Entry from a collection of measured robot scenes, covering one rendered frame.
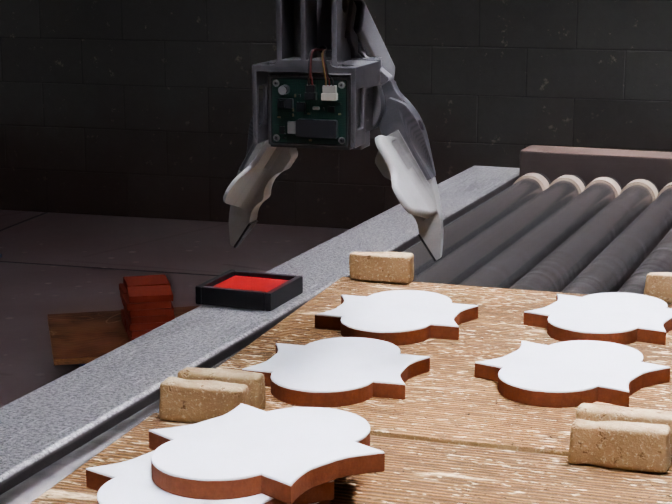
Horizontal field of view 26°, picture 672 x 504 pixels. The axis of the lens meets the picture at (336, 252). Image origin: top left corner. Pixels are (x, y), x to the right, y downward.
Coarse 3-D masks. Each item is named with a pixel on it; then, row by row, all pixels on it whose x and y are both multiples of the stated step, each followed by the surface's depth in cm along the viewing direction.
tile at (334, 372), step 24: (288, 360) 105; (312, 360) 105; (336, 360) 105; (360, 360) 105; (384, 360) 105; (408, 360) 105; (288, 384) 99; (312, 384) 99; (336, 384) 99; (360, 384) 99; (384, 384) 100
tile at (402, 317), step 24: (336, 312) 118; (360, 312) 118; (384, 312) 118; (408, 312) 118; (432, 312) 118; (456, 312) 118; (360, 336) 113; (384, 336) 113; (408, 336) 113; (432, 336) 115; (456, 336) 114
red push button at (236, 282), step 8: (232, 280) 137; (240, 280) 137; (248, 280) 137; (256, 280) 137; (264, 280) 137; (272, 280) 137; (280, 280) 137; (240, 288) 134; (248, 288) 134; (256, 288) 134; (264, 288) 134; (272, 288) 134
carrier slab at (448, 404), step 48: (336, 288) 131; (384, 288) 131; (432, 288) 131; (480, 288) 131; (288, 336) 116; (336, 336) 116; (480, 336) 116; (528, 336) 116; (432, 384) 103; (480, 384) 103; (384, 432) 93; (432, 432) 93; (480, 432) 93; (528, 432) 93
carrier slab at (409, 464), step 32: (128, 448) 90; (384, 448) 90; (416, 448) 90; (448, 448) 90; (480, 448) 90; (64, 480) 85; (352, 480) 85; (384, 480) 85; (416, 480) 85; (448, 480) 85; (480, 480) 85; (512, 480) 85; (544, 480) 85; (576, 480) 85; (608, 480) 85; (640, 480) 85
